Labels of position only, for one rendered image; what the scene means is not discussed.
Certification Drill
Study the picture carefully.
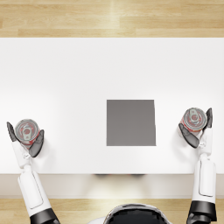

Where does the red can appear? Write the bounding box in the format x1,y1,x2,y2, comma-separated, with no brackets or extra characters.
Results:
14,118,41,146
180,107,208,133

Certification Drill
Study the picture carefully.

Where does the dark grey square mat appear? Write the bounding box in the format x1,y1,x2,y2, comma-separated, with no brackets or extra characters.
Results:
106,99,157,147

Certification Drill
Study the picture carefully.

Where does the dark round robot body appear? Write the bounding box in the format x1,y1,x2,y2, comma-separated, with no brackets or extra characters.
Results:
102,203,173,224

